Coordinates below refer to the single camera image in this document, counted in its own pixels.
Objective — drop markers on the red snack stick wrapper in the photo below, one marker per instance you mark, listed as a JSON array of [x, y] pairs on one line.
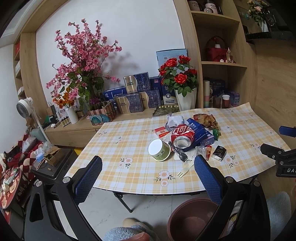
[[208, 151]]

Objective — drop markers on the lower right blue gift box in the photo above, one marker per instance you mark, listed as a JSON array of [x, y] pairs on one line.
[[150, 99]]

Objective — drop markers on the crushed red soda can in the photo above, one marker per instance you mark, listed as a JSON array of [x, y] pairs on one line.
[[182, 136]]

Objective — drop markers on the light blue tall box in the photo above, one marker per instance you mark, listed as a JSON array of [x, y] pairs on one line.
[[164, 55]]

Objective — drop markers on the stack of pastel cups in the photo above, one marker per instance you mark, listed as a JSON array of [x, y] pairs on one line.
[[206, 92]]

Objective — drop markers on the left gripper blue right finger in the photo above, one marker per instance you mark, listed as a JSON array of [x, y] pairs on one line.
[[208, 179]]

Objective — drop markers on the red white cigarette pack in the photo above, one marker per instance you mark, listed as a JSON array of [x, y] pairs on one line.
[[161, 132]]

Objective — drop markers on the brown gold wrapper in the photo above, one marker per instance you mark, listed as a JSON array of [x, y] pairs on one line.
[[207, 120]]

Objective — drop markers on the white plastic wrapper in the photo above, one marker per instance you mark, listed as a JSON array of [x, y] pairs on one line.
[[173, 121]]

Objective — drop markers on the blue cardboard box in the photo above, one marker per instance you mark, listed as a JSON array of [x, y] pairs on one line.
[[202, 137]]

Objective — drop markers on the wooden shelf unit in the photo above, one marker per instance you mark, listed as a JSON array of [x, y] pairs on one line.
[[239, 72]]

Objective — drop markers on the red rose bouquet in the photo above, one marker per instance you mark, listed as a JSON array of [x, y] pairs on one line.
[[177, 74]]

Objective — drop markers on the green paper cup white lid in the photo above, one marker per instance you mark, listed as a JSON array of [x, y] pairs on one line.
[[159, 150]]

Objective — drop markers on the red paper cup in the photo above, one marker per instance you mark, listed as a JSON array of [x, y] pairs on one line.
[[225, 101]]

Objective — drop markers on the black folding table frame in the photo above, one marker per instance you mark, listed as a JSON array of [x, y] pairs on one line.
[[119, 196]]

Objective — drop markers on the small black white carton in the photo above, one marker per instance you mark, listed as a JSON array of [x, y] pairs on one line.
[[219, 153]]

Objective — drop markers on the black storage case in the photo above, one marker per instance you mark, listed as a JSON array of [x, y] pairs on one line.
[[54, 166]]

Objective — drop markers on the black plastic spork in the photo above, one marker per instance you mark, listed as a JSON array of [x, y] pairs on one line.
[[183, 157]]

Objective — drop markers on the cream plastic fork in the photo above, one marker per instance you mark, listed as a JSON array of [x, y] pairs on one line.
[[185, 170]]

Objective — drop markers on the pink rose bouquet far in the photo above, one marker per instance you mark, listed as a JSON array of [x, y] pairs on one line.
[[257, 10]]

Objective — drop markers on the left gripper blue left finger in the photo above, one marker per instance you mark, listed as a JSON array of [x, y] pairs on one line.
[[84, 179]]

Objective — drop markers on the maroon plastic trash bin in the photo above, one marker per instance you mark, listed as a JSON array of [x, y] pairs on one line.
[[189, 218]]

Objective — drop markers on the ceramic jar on shelf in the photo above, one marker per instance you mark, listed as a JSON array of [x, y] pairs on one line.
[[210, 7]]

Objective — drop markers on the pink cherry blossom arrangement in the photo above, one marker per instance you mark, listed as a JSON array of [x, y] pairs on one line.
[[82, 78]]

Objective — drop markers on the lower left blue gift box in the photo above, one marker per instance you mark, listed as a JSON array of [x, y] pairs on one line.
[[130, 103]]

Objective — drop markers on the white desk fan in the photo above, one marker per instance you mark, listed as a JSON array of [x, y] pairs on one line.
[[26, 109]]

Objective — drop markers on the striped wicker basket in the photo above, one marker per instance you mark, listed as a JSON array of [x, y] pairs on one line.
[[104, 115]]

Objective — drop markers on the low wooden cabinet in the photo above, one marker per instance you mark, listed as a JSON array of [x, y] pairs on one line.
[[79, 134]]

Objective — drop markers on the white angular rose vase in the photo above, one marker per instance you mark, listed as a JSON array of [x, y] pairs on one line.
[[188, 102]]

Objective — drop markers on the yellow plaid floral tablecloth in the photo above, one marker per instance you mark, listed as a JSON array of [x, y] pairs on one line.
[[134, 160]]

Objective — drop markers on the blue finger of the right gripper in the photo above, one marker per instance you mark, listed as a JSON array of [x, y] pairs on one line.
[[287, 131]]

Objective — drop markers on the white slim flower vase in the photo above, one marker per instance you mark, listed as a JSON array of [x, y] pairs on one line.
[[72, 115]]

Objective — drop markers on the red basket on shelf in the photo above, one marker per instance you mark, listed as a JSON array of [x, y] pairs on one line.
[[215, 50]]

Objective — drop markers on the upper blue gold gift box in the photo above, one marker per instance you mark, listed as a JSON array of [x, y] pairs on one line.
[[137, 83]]

